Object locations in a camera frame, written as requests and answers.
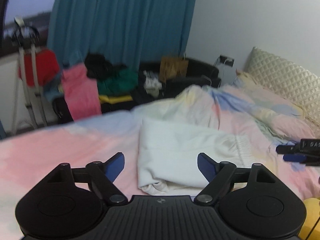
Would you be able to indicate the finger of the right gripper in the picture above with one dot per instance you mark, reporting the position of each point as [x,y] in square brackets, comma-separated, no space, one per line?
[295,158]
[288,149]

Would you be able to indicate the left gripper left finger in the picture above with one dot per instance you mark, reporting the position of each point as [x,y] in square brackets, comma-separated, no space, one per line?
[103,175]

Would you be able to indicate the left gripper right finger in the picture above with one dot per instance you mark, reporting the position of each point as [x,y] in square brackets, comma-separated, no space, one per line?
[219,177]

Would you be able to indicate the white sweatpants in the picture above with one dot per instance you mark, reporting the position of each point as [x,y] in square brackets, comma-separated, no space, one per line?
[167,159]

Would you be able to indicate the pastel duvet bedding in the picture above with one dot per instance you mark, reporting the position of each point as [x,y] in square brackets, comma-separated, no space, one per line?
[242,123]

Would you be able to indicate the yellow plush object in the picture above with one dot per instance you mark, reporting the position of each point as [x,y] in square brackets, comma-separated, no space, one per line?
[310,229]

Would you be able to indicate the cream quilted headboard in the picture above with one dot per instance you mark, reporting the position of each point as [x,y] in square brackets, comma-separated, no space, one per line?
[286,79]

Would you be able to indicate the yellow garment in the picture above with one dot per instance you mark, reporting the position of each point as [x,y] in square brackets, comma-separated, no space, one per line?
[114,100]

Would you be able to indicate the pink garment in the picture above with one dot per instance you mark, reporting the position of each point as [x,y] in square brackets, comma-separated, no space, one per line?
[80,92]

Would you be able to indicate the green garment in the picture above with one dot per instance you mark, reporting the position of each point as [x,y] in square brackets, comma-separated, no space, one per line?
[121,84]

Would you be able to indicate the black armchair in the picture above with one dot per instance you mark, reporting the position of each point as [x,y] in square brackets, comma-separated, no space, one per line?
[198,73]

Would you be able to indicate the black garment pile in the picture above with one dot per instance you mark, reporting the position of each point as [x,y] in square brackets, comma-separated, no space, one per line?
[100,68]

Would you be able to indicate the brown paper bag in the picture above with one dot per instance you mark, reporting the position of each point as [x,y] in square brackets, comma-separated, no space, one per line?
[172,67]

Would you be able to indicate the red garment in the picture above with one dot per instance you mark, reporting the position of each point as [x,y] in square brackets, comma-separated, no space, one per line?
[46,67]

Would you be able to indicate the blue curtain right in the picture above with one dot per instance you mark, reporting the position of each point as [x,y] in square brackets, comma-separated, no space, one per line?
[123,31]

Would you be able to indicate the dark framed window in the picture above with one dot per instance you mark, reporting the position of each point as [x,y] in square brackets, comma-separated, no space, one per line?
[34,12]

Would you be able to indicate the wall power socket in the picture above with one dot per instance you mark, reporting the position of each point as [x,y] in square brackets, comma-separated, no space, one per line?
[227,61]

